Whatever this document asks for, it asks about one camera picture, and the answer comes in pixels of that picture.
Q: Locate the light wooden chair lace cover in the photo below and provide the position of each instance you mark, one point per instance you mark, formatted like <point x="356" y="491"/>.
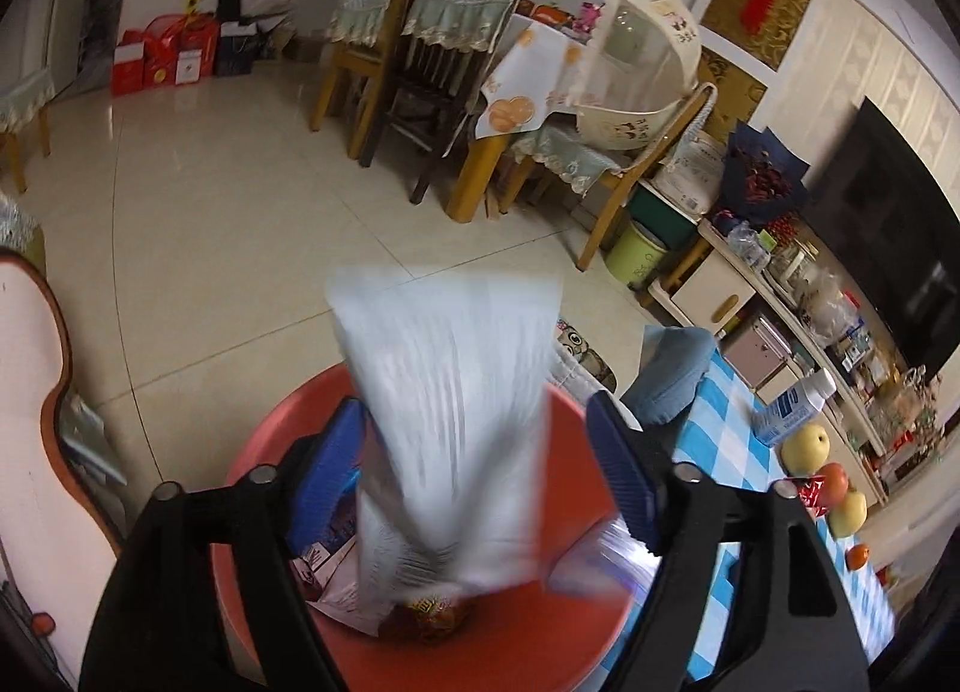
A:
<point x="367" y="9"/>
<point x="570" y="155"/>

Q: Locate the yellow apple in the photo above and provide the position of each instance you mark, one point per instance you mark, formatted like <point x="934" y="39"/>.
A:
<point x="804" y="448"/>
<point x="847" y="514"/>

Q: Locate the orange tangerine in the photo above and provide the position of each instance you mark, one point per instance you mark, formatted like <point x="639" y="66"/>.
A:
<point x="857" y="557"/>

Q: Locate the pink storage box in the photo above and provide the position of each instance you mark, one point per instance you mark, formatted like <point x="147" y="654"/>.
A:
<point x="757" y="354"/>

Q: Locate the black television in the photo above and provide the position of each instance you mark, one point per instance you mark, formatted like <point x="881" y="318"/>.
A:
<point x="885" y="227"/>

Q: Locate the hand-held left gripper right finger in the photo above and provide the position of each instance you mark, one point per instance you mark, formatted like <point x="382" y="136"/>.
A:
<point x="622" y="474"/>

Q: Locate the orange print white tablecloth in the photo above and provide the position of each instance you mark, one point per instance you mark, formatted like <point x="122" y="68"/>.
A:
<point x="525" y="69"/>

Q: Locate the red plastic basin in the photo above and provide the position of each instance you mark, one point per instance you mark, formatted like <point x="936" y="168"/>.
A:
<point x="480" y="654"/>

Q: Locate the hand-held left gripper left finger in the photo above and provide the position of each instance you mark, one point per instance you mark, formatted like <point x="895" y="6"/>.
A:
<point x="330" y="474"/>

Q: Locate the dark wooden chair lace cover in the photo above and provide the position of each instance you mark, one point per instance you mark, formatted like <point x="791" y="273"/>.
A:
<point x="427" y="84"/>

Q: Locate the orange snack packet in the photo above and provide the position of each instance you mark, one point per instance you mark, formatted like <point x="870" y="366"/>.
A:
<point x="435" y="617"/>

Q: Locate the yellow apple left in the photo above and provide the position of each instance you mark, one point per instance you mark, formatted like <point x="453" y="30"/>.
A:
<point x="804" y="448"/>

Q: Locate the cream mesh food cover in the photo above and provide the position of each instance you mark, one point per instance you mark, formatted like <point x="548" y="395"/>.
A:
<point x="637" y="54"/>

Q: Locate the wooden dining table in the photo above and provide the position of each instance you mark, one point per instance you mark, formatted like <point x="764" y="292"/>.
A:
<point x="472" y="182"/>

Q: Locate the printed carrier bag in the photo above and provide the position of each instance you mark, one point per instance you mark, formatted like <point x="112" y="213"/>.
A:
<point x="907" y="399"/>

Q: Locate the black paper bag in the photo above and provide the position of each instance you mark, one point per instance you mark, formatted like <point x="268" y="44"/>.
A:
<point x="236" y="50"/>

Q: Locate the clear plastic bag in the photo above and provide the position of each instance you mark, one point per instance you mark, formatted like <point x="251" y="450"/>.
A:
<point x="825" y="309"/>

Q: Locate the owl print cushion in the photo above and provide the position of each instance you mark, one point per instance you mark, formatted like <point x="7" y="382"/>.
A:
<point x="581" y="354"/>

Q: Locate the grey printed snack packet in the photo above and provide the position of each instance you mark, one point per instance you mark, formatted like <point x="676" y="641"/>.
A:
<point x="450" y="399"/>

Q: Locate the white rice bag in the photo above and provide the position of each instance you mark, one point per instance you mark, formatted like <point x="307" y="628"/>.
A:
<point x="694" y="163"/>

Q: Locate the wooden chair green cover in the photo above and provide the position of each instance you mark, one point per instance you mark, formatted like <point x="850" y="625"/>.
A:
<point x="22" y="95"/>

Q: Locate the red gift box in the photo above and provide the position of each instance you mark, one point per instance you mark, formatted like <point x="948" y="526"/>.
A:
<point x="127" y="65"/>
<point x="180" y="54"/>

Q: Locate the red apple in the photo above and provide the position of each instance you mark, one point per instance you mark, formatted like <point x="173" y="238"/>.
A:
<point x="834" y="486"/>

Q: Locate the yellow apple right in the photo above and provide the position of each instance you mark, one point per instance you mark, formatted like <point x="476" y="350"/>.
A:
<point x="847" y="514"/>

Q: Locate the light green bucket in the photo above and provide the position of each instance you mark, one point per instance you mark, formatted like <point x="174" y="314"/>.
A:
<point x="634" y="257"/>

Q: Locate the cream sofa wooden trim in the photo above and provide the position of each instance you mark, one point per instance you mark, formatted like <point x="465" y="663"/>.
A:
<point x="30" y="437"/>

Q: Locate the dark blue wrapped bouquet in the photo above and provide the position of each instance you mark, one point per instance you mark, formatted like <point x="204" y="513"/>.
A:
<point x="765" y="170"/>

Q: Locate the white blue milk bottle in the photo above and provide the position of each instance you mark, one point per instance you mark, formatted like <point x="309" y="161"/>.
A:
<point x="791" y="407"/>

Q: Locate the white printed packet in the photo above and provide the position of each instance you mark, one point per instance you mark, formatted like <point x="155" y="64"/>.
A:
<point x="341" y="591"/>

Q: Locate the green storage box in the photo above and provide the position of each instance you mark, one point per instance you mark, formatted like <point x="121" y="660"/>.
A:
<point x="660" y="212"/>

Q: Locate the red black snack packet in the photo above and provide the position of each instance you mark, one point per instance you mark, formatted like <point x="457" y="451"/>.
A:
<point x="810" y="493"/>

